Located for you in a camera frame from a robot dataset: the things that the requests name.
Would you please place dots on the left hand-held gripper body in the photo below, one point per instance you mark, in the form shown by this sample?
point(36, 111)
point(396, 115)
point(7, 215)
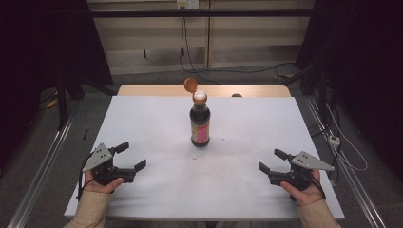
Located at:
point(100, 160)

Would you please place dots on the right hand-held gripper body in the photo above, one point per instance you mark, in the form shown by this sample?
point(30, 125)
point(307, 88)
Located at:
point(304, 167)

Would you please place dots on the dark soy sauce bottle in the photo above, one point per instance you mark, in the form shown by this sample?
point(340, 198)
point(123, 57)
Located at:
point(200, 123)

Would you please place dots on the person's right hand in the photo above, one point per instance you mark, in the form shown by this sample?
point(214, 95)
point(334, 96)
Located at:
point(305, 194)

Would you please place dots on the person's left hand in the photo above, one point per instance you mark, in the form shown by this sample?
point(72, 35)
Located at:
point(101, 187)

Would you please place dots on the white power strip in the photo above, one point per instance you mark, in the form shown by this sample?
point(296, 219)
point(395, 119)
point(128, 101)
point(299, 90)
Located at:
point(334, 140)

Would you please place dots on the wooden table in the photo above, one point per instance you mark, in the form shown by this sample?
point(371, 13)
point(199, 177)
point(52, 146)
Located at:
point(158, 90)

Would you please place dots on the black metal stand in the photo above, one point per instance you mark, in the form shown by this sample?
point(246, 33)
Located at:
point(62, 101)
point(322, 91)

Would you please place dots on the black curtain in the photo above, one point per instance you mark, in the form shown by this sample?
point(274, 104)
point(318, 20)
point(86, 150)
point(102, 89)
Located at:
point(364, 63)
point(38, 47)

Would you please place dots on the black horizontal bar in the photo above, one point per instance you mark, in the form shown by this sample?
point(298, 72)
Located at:
point(202, 12)

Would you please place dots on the aluminium floor rail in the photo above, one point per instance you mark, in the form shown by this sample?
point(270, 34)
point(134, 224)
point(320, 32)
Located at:
point(41, 174)
point(355, 186)

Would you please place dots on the white wall socket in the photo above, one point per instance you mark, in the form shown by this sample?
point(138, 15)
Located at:
point(187, 3)

